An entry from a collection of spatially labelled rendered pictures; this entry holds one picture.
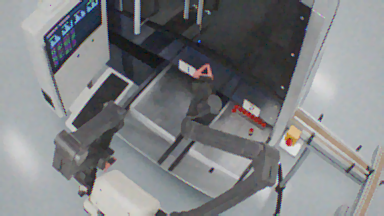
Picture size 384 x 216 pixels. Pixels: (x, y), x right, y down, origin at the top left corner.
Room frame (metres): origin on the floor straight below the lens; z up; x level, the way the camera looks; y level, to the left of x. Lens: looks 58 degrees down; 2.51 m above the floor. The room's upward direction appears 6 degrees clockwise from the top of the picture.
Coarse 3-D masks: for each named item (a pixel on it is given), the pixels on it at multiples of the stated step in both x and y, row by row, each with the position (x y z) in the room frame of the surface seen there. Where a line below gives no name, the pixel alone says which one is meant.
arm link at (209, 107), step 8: (208, 96) 0.76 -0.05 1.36; (216, 96) 0.77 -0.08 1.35; (200, 104) 0.74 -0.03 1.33; (208, 104) 0.73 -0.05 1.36; (216, 104) 0.74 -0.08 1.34; (200, 112) 0.72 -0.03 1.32; (208, 112) 0.71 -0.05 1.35; (216, 112) 0.71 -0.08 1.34; (184, 120) 0.70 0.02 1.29; (192, 120) 0.71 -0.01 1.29; (200, 120) 0.71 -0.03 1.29; (208, 120) 0.71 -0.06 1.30; (184, 128) 0.67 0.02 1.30
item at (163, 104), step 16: (160, 80) 1.14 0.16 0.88; (176, 80) 1.15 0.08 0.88; (192, 80) 1.15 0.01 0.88; (144, 96) 1.04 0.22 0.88; (160, 96) 1.05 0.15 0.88; (176, 96) 1.06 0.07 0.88; (144, 112) 0.96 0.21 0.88; (160, 112) 0.96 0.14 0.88; (176, 112) 0.97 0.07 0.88; (160, 128) 0.87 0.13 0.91; (176, 128) 0.89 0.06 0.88
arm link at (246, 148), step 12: (192, 132) 0.65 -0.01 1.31; (204, 132) 0.63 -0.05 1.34; (216, 132) 0.62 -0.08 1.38; (204, 144) 0.60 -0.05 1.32; (216, 144) 0.57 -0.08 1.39; (228, 144) 0.56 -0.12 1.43; (240, 144) 0.54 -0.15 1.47; (252, 144) 0.50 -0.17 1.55; (240, 156) 0.51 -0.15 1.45; (252, 156) 0.46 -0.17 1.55
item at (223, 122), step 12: (228, 108) 1.02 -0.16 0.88; (216, 120) 0.95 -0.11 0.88; (228, 120) 0.96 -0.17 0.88; (240, 120) 0.96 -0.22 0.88; (228, 132) 0.90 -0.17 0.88; (240, 132) 0.90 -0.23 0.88; (264, 132) 0.91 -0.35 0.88; (204, 156) 0.75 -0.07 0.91; (216, 156) 0.77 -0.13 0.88; (228, 156) 0.77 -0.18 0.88; (228, 168) 0.71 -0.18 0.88; (240, 168) 0.71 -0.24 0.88
